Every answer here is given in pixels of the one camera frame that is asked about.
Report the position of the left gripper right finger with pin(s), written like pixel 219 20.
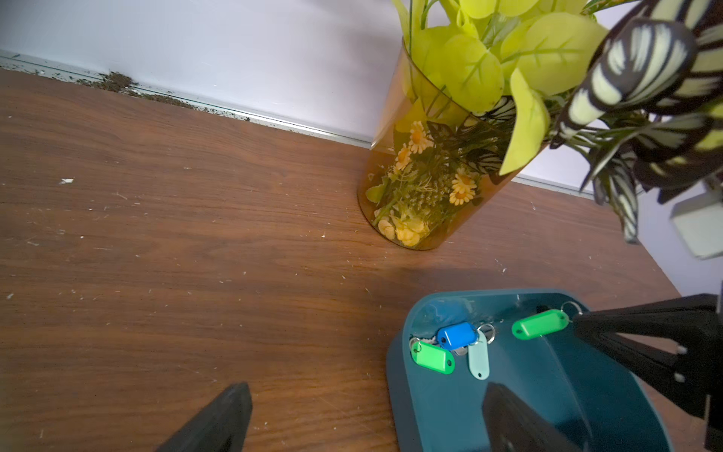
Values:
pixel 512 425

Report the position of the teal storage box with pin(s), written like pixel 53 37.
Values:
pixel 592 400

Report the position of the vase with artificial plant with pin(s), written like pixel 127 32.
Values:
pixel 475 101

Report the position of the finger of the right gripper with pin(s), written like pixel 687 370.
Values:
pixel 675 346

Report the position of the blue tag key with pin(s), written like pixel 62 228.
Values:
pixel 464 335

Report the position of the mint tag key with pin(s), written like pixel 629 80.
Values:
pixel 478 358

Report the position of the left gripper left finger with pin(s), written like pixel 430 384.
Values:
pixel 222 425

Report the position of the green tag key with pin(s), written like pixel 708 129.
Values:
pixel 545 323
pixel 431 357

